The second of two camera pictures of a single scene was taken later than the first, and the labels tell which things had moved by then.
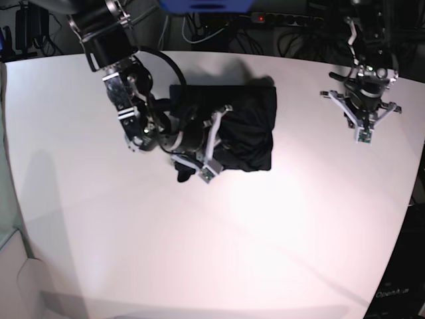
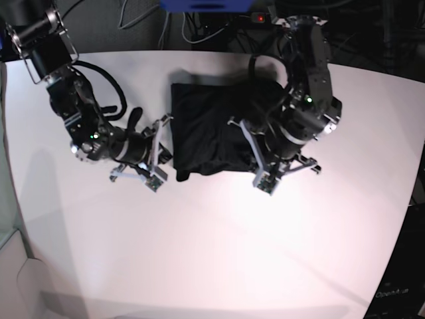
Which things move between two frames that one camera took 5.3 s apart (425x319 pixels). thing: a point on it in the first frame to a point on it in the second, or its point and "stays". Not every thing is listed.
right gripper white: (363, 133) to (264, 179)
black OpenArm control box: (400, 292) stays
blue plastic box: (206, 6) stays
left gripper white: (210, 167) to (158, 174)
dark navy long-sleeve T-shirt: (246, 131) stays
